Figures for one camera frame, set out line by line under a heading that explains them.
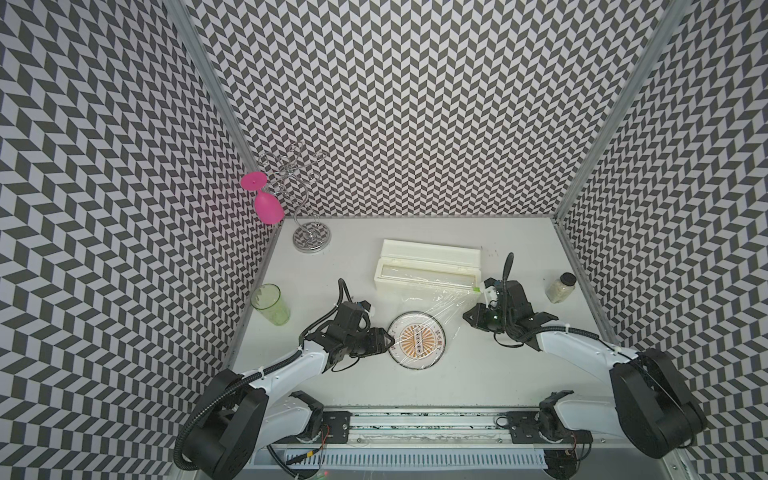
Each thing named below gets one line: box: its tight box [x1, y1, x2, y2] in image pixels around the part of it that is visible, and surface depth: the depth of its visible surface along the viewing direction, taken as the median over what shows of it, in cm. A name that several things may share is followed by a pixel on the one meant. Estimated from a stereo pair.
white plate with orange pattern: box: [388, 311, 446, 370], surface depth 88 cm
